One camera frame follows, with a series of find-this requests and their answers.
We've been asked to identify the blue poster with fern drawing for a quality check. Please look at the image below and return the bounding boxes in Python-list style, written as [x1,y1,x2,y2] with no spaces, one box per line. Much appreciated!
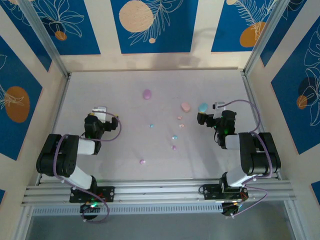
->
[211,0,285,53]

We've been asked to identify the black controller board with LED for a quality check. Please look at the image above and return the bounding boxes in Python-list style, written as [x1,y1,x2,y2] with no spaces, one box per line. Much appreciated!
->
[79,202,101,221]
[221,199,247,218]

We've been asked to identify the aluminium base frame rail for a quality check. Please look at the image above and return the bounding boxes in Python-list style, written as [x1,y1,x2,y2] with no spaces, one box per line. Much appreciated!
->
[21,177,293,209]

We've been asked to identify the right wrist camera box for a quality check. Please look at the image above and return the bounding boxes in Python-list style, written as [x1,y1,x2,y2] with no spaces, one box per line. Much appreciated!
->
[212,101,226,119]

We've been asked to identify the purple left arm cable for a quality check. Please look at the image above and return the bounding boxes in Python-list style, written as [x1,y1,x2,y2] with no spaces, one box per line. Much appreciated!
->
[53,112,123,224]

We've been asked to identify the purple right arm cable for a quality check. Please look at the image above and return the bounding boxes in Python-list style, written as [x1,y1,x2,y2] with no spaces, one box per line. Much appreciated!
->
[219,99,274,218]

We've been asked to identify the aluminium corner post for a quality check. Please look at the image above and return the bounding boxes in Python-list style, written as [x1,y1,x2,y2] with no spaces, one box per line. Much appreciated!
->
[18,0,71,78]
[243,0,287,75]

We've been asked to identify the blue poster with beige circle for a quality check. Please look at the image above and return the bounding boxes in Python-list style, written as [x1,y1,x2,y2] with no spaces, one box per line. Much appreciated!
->
[110,0,200,55]

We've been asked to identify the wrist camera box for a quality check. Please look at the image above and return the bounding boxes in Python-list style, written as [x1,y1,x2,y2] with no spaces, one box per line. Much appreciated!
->
[91,105,108,122]
[212,101,226,119]

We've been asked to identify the aluminium side rail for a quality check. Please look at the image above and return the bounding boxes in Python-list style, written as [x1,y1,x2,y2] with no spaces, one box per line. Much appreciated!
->
[241,71,279,177]
[36,73,72,187]

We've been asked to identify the blue floral wall poster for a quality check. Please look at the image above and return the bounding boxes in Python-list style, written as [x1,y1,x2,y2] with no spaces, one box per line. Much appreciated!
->
[0,0,53,73]
[259,0,320,68]
[27,0,101,56]
[0,34,44,161]
[271,23,320,155]

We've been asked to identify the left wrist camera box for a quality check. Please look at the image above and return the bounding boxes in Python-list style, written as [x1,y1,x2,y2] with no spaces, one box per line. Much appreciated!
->
[91,105,108,122]

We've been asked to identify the grey slotted cable duct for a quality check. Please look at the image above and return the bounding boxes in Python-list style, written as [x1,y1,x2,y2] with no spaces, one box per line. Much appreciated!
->
[31,202,224,217]

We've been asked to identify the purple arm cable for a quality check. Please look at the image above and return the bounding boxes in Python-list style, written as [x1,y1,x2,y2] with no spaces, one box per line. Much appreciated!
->
[53,112,123,224]
[219,99,274,218]

